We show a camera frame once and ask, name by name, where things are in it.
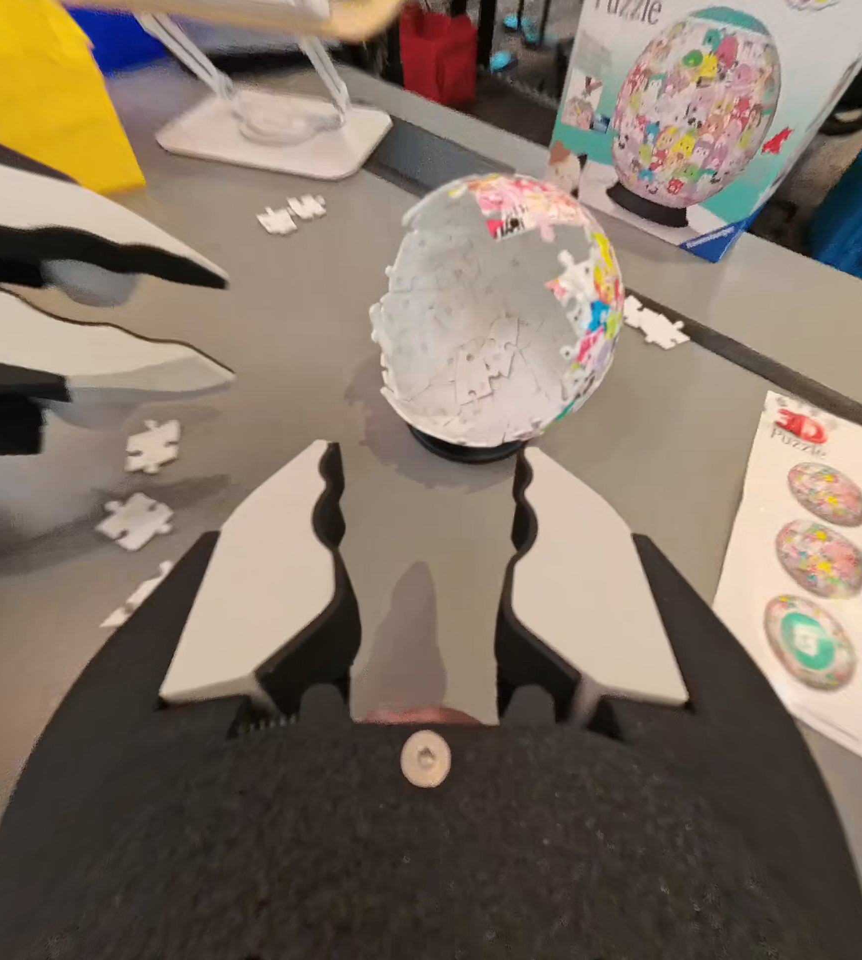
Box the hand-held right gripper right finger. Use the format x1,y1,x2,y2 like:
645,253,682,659
496,446,691,709

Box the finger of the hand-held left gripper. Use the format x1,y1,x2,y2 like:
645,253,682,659
0,282,237,403
0,150,231,289

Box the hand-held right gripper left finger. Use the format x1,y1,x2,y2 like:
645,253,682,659
158,440,361,709

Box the black ball stand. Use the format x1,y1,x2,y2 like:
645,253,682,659
409,425,529,463

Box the colourful puzzle ball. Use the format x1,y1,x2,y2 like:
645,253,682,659
371,173,627,451

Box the puzzle instruction leaflet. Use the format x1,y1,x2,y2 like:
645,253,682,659
713,390,862,784

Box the teal puzzle box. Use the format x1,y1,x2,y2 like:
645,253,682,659
548,0,862,264

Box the blue object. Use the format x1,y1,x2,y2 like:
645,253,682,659
71,8,169,73

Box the white stand base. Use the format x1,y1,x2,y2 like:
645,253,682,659
139,15,354,144

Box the black mat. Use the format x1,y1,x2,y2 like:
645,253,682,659
379,117,559,196

